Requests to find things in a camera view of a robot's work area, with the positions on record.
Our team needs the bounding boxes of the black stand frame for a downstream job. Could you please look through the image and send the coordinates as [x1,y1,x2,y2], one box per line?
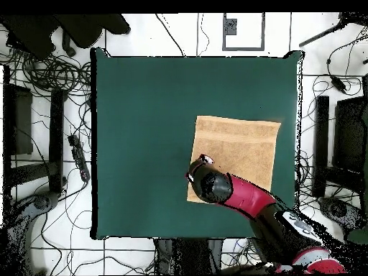
[312,95,366,199]
[8,87,68,196]

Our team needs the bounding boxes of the black flat box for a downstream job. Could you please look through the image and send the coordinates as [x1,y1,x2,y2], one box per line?
[333,96,368,173]
[3,83,34,156]

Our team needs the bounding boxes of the black office chair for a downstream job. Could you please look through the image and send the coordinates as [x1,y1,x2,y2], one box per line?
[0,14,132,60]

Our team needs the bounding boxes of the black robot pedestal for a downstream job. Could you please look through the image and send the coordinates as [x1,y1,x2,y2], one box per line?
[155,238,224,275]

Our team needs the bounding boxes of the black tripod leg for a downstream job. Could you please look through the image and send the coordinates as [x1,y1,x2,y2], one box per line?
[298,12,368,48]

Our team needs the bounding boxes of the small grey box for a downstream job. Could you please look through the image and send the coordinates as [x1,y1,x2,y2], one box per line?
[224,17,239,36]

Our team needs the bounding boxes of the dark green table cloth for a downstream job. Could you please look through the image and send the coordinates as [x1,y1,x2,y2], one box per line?
[90,47,305,241]

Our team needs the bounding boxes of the black power adapter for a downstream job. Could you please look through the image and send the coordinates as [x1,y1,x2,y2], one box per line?
[330,75,347,93]

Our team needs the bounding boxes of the tan terry towel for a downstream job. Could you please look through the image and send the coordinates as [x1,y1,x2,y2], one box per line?
[186,115,282,204]

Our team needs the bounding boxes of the grey stand foot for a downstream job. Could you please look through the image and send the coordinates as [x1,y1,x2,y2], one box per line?
[5,190,60,231]
[317,196,364,229]

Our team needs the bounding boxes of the grey square frame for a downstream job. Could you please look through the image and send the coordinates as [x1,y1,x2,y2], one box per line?
[221,12,266,52]

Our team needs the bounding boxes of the black power strip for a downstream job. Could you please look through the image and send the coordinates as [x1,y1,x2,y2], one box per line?
[68,134,91,183]

